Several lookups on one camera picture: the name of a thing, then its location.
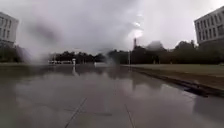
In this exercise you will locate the row of dark trees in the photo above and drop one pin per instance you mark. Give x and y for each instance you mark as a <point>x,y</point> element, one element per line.
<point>183,54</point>

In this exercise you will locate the lamp pole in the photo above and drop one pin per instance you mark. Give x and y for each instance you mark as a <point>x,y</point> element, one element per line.
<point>129,57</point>

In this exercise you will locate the tall thin tower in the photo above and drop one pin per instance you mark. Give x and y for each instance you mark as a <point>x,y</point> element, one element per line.
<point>134,42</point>

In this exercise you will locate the grey building with grid windows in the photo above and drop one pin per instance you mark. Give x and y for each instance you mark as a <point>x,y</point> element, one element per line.
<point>210,28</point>

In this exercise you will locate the short white post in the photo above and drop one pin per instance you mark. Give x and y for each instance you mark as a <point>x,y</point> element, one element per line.
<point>73,61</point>

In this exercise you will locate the wet grey paved plaza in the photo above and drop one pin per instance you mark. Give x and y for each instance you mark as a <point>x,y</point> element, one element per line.
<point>100,100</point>

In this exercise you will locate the low stone kerb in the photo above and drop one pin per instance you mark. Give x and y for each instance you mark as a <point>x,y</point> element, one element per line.
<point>173,82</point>

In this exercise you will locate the grass bed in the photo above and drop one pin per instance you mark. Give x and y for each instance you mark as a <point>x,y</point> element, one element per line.
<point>190,71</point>

